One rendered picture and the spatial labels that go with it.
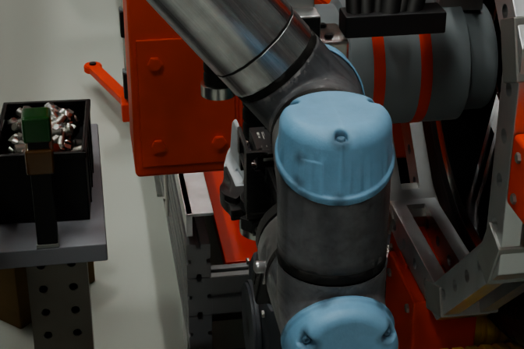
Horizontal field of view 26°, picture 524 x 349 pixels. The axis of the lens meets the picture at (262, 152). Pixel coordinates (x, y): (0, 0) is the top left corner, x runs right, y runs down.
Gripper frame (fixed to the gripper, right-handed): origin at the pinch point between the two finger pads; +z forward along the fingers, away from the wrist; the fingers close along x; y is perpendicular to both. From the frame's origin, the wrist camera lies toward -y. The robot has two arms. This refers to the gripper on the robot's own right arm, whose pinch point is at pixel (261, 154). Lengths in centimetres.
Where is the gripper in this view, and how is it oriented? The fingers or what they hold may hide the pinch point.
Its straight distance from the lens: 106.9
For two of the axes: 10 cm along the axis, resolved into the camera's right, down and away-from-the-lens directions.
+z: -1.6, -4.4, 8.9
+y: 0.0, -9.0, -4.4
